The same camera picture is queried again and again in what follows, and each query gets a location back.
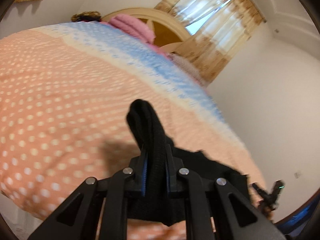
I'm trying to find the black pants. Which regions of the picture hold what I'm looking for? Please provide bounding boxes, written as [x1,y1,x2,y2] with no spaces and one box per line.
[126,99,252,226]

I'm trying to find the pink blue dotted bedspread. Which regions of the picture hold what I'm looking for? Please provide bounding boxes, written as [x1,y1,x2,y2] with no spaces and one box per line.
[1,22,264,239]

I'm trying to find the striped grey pillow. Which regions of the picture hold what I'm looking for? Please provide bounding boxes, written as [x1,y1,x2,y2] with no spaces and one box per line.
[169,53,208,87]

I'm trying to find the beige patterned curtain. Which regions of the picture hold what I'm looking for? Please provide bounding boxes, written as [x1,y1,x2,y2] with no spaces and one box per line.
[155,0,264,82]

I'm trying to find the cream wooden headboard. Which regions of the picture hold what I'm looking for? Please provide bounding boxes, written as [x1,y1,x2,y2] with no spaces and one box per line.
[101,8,191,53]

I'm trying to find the pink folded blanket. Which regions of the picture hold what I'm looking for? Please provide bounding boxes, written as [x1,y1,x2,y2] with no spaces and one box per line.
[107,14,168,59]

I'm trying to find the brown object beside bed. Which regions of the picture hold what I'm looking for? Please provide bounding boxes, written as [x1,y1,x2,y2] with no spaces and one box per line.
[71,11,101,22]

